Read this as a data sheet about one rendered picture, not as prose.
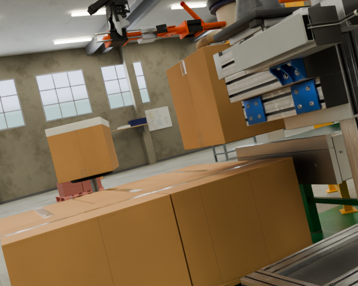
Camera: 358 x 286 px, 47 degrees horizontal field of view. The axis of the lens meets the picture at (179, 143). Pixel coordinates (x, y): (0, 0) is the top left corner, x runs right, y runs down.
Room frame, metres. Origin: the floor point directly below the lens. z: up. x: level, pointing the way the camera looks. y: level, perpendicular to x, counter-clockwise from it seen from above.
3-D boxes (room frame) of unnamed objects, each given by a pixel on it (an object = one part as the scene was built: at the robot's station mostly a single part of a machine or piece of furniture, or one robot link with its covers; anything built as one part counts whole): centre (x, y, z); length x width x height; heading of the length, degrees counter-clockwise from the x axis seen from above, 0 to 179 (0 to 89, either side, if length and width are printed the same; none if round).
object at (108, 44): (1.71, 0.15, 1.20); 0.08 x 0.07 x 0.05; 114
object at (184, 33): (1.85, -0.17, 1.20); 0.10 x 0.08 x 0.06; 24
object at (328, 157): (2.00, -0.46, 0.48); 0.70 x 0.03 x 0.15; 25
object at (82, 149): (3.26, 0.73, 0.82); 0.60 x 0.40 x 0.40; 4
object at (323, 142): (2.01, -0.46, 0.58); 0.70 x 0.03 x 0.06; 25
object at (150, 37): (1.76, 0.03, 1.20); 0.07 x 0.07 x 0.04; 24
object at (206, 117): (1.96, -0.37, 0.87); 0.60 x 0.40 x 0.40; 114
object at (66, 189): (8.51, 2.26, 0.21); 1.17 x 0.82 x 0.43; 28
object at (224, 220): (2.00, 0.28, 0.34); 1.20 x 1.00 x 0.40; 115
